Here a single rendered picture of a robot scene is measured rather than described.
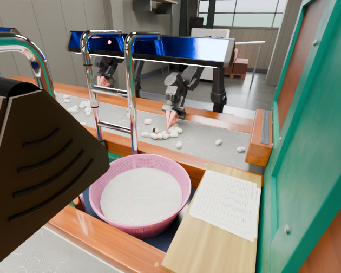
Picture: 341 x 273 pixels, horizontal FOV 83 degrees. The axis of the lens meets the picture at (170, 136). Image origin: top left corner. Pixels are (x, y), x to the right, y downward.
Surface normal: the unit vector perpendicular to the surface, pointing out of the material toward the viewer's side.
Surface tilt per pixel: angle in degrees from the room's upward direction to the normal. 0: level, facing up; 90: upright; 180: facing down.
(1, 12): 90
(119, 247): 0
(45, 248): 0
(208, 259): 0
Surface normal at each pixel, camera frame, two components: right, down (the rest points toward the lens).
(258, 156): -0.42, 0.44
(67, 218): 0.03, -0.87
